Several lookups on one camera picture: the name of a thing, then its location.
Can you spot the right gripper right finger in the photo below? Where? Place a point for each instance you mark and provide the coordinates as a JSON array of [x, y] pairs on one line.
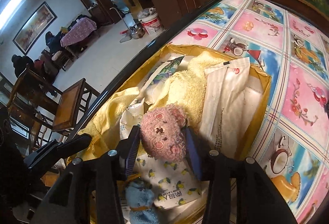
[[197, 152]]

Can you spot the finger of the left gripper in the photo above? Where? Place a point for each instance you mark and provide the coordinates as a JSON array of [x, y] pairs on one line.
[[46, 156]]

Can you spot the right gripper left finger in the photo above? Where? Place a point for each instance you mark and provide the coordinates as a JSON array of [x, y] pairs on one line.
[[128, 150]]

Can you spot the pink plush toy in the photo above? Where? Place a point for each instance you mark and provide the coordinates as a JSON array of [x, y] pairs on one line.
[[161, 133]]

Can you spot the lemon print tissue pack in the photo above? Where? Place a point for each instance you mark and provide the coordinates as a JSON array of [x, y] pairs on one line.
[[173, 183]]

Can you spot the small blue plush toy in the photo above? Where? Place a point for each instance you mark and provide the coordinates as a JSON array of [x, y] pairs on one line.
[[140, 199]]

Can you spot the yellow fluffy towel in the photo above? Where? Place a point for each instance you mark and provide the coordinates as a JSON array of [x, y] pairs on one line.
[[185, 88]]

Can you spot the large white striped pouch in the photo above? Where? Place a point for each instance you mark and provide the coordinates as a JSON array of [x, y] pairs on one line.
[[221, 120]]

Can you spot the green white herbal sachet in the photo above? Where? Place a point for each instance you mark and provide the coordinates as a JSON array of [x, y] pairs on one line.
[[153, 85]]

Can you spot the white printed medicine packet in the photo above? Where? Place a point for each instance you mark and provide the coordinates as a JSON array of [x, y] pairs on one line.
[[132, 116]]

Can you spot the wooden chair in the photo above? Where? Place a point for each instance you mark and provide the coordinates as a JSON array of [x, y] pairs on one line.
[[74, 100]]

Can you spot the colourful patterned tablecloth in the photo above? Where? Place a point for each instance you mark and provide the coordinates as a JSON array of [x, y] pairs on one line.
[[292, 142]]

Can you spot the yellow cardboard tray box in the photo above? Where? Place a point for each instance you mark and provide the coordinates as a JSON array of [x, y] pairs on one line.
[[256, 95]]

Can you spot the metal kettle on floor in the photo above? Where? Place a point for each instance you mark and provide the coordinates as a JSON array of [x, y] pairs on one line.
[[134, 32]]

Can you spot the purple cloth covered table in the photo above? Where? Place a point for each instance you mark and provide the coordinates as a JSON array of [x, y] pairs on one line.
[[80, 31]]

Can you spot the white plastic bucket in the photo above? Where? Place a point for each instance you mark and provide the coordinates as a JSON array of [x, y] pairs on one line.
[[150, 21]]

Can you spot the framed wall painting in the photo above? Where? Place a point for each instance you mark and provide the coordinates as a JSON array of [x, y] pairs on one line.
[[32, 29]]

